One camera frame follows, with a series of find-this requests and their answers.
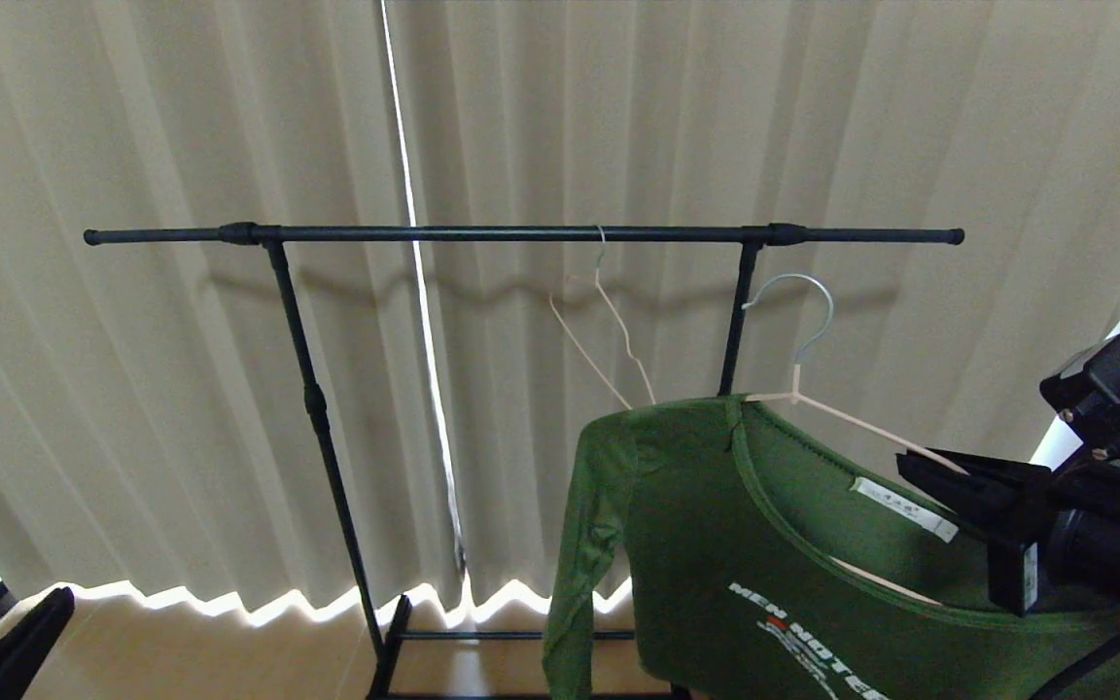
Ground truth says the black clothes rack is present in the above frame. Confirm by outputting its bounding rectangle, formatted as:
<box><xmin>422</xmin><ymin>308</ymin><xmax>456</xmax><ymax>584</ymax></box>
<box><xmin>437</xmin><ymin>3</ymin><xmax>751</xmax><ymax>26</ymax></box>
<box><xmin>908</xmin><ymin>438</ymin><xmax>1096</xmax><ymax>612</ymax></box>
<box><xmin>84</xmin><ymin>222</ymin><xmax>966</xmax><ymax>700</ymax></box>

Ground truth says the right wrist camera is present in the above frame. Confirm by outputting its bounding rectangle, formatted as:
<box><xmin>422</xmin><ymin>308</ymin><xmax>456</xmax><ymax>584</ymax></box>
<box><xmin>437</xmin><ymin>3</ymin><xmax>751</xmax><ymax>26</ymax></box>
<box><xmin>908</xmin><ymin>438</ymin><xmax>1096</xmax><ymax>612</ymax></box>
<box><xmin>1039</xmin><ymin>332</ymin><xmax>1120</xmax><ymax>460</ymax></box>

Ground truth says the beige curtain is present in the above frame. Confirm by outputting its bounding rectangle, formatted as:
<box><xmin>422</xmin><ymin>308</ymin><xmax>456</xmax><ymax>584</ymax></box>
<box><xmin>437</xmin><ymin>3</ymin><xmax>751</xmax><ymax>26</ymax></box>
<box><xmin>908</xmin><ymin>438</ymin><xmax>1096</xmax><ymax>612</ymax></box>
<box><xmin>0</xmin><ymin>0</ymin><xmax>1120</xmax><ymax>628</ymax></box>

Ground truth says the pink clothes hanger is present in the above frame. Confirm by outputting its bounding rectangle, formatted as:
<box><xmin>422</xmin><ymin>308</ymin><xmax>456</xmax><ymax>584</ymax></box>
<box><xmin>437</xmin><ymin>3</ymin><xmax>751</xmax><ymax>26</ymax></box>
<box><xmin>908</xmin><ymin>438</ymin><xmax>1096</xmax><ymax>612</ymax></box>
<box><xmin>547</xmin><ymin>226</ymin><xmax>659</xmax><ymax>409</ymax></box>
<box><xmin>741</xmin><ymin>273</ymin><xmax>971</xmax><ymax>606</ymax></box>

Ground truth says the green long-sleeved shirt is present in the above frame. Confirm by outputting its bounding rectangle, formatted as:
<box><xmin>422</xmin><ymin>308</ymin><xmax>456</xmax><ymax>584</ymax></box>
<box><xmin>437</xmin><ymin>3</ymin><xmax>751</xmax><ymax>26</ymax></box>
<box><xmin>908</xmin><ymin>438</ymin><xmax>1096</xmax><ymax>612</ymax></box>
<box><xmin>541</xmin><ymin>393</ymin><xmax>1120</xmax><ymax>700</ymax></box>

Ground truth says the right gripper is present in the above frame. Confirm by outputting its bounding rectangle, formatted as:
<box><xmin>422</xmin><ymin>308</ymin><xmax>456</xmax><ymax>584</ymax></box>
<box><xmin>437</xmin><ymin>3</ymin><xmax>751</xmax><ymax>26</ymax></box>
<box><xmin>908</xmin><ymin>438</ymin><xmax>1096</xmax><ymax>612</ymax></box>
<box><xmin>988</xmin><ymin>465</ymin><xmax>1120</xmax><ymax>645</ymax></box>

